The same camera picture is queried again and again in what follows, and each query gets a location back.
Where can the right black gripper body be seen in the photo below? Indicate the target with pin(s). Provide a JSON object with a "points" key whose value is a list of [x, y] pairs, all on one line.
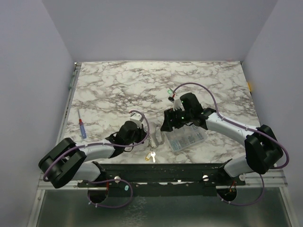
{"points": [[169, 119]]}

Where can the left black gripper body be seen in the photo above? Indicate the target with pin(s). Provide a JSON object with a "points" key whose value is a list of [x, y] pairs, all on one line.
{"points": [[138, 137]]}

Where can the metal key organizer plate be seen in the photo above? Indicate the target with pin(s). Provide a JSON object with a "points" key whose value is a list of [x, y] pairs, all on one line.
{"points": [[156, 138]]}

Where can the yellow tagged key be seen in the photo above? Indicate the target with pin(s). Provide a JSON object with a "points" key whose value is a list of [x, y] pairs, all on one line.
{"points": [[151, 156]]}

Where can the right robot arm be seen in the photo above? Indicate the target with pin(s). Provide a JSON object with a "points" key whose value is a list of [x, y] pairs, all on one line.
{"points": [[261, 148]]}

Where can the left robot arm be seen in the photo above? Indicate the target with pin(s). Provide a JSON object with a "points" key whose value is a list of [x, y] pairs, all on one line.
{"points": [[68, 161]]}

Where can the clear plastic screw box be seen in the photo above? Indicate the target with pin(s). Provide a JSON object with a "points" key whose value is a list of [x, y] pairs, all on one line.
{"points": [[187, 136]]}

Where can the blue red screwdriver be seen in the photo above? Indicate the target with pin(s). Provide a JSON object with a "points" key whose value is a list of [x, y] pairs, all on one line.
{"points": [[81, 125]]}

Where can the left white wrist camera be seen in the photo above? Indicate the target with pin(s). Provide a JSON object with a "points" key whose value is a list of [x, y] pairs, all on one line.
{"points": [[137, 118]]}

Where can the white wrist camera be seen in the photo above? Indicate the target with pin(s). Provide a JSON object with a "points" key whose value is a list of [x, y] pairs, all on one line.
{"points": [[137, 118], [177, 104]]}

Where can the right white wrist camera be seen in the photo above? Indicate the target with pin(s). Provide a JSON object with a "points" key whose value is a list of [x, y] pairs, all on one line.
{"points": [[177, 104]]}

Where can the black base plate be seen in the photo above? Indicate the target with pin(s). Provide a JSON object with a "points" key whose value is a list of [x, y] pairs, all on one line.
{"points": [[205, 177]]}

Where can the aluminium frame rail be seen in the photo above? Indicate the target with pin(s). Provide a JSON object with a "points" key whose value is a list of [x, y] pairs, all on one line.
{"points": [[273, 178]]}

